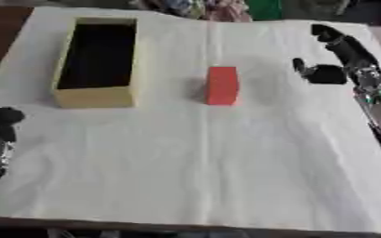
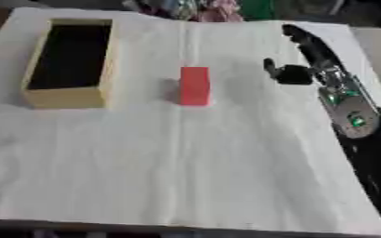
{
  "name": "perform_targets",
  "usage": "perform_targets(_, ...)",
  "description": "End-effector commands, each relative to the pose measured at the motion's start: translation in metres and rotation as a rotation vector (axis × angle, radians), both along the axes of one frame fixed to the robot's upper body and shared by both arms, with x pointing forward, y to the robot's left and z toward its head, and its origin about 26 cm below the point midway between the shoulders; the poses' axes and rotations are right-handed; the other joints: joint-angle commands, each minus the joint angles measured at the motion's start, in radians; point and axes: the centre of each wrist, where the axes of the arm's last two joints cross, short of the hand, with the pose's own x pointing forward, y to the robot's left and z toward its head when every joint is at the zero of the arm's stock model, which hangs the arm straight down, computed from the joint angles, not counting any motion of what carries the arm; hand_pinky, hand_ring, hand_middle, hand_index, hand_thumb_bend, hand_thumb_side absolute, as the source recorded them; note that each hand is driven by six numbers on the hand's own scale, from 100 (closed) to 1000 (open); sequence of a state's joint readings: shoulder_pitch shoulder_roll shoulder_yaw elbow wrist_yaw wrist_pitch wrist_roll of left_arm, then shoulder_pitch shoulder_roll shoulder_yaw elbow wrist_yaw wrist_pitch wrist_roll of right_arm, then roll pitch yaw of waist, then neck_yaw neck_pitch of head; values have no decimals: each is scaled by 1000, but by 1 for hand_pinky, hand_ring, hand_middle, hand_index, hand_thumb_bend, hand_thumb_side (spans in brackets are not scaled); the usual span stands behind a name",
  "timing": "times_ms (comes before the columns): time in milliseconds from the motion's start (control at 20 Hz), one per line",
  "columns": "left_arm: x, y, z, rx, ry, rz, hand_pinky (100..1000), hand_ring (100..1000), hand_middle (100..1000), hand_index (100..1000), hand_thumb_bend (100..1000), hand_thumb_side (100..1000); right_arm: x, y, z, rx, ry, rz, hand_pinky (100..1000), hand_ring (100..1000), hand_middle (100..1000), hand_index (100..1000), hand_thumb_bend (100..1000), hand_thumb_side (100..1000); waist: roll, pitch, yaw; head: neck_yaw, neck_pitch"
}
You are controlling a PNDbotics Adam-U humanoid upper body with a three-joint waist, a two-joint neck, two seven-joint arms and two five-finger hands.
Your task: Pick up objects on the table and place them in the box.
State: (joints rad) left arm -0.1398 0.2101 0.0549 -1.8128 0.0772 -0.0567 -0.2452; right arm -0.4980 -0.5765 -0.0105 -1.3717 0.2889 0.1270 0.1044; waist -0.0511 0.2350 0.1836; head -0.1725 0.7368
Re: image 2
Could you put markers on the person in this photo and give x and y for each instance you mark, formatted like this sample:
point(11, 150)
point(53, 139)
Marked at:
point(199, 9)

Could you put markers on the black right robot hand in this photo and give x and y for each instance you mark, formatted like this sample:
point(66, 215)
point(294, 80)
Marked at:
point(302, 54)

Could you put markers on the tan cardboard box black inside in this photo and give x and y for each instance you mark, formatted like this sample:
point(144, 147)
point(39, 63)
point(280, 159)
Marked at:
point(72, 63)

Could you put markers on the red rectangular block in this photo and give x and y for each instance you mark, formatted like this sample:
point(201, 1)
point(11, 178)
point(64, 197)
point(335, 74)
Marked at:
point(194, 85)

